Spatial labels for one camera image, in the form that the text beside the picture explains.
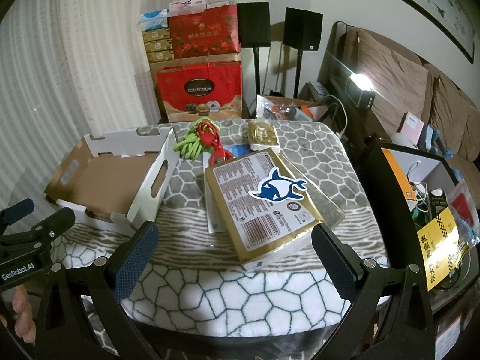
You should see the clear plastic bag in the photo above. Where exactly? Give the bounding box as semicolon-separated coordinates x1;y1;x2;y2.
256;95;301;121

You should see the white curtain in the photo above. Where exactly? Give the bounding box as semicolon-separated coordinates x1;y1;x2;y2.
0;0;162;211

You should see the glowing desk lamp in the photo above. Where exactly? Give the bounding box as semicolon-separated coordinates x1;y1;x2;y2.
347;74;376;110

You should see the person's left hand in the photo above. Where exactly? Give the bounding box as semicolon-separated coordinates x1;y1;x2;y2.
10;287;38;346

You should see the gold tissue pack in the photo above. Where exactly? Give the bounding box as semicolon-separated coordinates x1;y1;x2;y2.
204;149;346;272

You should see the white and brown cardboard tray box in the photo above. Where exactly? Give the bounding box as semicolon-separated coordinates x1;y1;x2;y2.
44;127;179;233

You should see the brown sofa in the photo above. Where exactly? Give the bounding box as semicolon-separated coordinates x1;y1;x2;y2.
322;20;480;181

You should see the black speaker on stand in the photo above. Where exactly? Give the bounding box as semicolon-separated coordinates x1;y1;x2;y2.
282;7;324;100
236;2;271;121

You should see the blue plastic bag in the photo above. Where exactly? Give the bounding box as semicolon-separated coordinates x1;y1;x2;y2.
424;124;456;158

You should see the white cable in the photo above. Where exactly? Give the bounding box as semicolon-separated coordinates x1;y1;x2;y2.
319;95;349;136

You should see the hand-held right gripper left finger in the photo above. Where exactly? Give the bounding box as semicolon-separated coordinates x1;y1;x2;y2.
32;220;160;360

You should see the orange and white box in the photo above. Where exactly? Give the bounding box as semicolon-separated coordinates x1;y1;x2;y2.
382;149;417;199

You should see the small pink box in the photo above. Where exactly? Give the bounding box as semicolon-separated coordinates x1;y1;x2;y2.
399;112;426;139

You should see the blue and white packet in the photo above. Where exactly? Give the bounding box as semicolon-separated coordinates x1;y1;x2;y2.
202;143;250;234

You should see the green cable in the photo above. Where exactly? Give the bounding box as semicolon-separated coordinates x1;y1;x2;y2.
173;119;222;159

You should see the red gift box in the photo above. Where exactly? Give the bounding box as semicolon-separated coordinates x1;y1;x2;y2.
150;54;244;122

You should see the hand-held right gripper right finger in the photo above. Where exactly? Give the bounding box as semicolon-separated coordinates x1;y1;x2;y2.
311;223;451;360

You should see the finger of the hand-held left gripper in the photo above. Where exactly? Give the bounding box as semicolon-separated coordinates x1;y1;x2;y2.
0;206;76;256
0;198;35;230

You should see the small gold snack packet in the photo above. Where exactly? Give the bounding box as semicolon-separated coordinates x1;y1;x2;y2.
247;120;281;151

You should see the yellow checkered packet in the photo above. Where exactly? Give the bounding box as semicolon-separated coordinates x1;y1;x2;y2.
417;206;469;291

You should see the grey white patterned blanket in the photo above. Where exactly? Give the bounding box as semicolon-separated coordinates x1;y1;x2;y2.
49;120;394;340

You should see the red gift bag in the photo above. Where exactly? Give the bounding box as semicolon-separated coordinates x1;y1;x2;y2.
167;4;242;61

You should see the clear bag with red item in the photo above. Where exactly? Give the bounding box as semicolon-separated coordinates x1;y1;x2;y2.
448;184;480;248

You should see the red cable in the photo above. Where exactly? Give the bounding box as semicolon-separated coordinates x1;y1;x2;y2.
194;119;242;167

